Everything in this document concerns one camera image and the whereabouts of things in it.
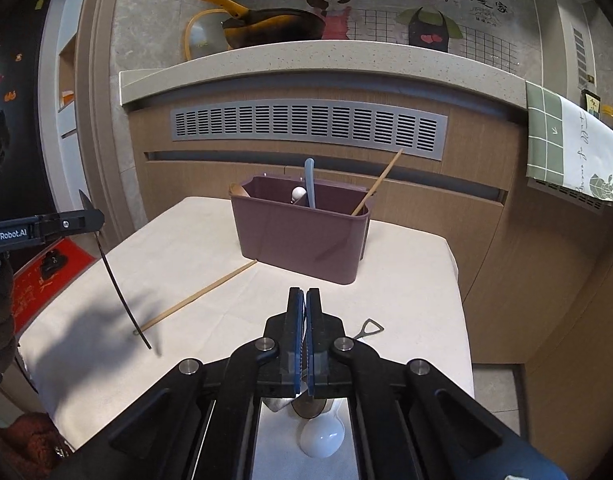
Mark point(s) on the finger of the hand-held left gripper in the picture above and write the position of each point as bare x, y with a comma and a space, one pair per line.
66, 223

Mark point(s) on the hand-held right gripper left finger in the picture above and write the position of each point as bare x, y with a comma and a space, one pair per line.
299, 335

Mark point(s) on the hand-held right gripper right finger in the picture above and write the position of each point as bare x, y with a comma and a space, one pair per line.
312, 335

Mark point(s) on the black knife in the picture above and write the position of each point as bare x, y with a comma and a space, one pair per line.
119, 295

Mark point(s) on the purple plastic utensil holder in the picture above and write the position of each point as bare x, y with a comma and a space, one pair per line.
296, 245

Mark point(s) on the white spoon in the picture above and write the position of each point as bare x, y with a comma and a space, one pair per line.
321, 435

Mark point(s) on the wooden chopstick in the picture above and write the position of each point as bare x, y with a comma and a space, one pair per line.
379, 182
196, 297

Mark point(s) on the white ball-tipped utensil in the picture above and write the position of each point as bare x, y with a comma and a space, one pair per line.
299, 193

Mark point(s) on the grey-blue spoon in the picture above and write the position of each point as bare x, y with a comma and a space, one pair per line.
310, 180

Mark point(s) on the wooden spoon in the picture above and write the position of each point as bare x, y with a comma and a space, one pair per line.
239, 191

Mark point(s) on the white shelf cabinet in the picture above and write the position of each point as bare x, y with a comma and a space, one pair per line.
69, 170

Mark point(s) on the red floor mat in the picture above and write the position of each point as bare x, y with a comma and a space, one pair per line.
31, 285

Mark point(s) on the black refrigerator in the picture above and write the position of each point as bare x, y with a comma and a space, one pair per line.
16, 135

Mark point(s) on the white tablecloth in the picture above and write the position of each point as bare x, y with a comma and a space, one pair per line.
186, 240

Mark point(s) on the orange object on shelf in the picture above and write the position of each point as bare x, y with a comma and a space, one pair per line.
66, 100

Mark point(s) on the long grey vent grille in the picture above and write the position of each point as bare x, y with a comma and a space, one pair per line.
306, 130

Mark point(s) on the glass lid with yellow rim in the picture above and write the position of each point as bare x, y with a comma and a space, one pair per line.
206, 35

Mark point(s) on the kitchen counter with stone top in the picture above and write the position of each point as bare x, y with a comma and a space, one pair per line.
336, 60

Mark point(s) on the short grey vent grille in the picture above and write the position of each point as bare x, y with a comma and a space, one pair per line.
561, 195

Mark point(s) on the green checked towel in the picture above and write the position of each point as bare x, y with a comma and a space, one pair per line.
576, 150

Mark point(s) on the small dark sign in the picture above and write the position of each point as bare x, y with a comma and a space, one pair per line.
590, 102

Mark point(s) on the small yellow object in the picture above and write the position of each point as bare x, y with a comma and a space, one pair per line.
607, 111

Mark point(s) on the cartoon wall sticker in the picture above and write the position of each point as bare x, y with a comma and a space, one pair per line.
426, 20

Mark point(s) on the white wall duct cover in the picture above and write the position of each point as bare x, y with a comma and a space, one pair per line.
556, 35

